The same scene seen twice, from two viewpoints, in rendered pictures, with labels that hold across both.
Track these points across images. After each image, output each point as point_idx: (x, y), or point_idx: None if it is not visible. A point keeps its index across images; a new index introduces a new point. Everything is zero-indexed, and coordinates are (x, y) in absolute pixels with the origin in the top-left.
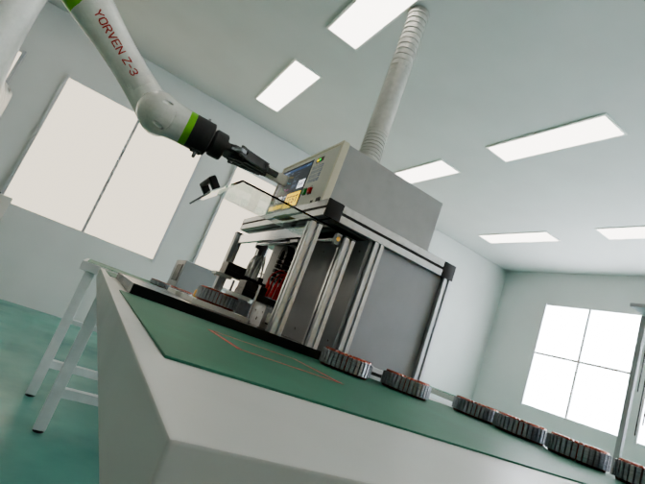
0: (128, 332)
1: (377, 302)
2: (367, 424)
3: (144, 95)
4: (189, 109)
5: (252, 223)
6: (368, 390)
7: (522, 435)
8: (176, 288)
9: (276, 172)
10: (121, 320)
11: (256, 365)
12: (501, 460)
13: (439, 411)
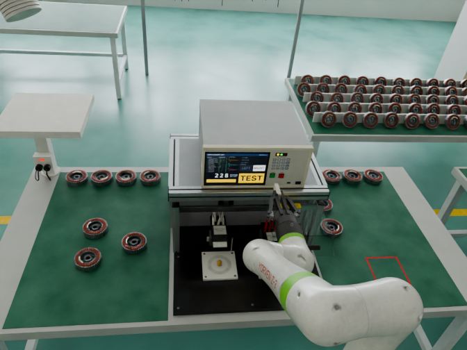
0: (456, 310)
1: None
2: (455, 276)
3: (308, 270)
4: (302, 239)
5: (201, 198)
6: (383, 246)
7: (338, 182)
8: (95, 262)
9: (282, 191)
10: (440, 311)
11: (434, 285)
12: (431, 246)
13: (358, 216)
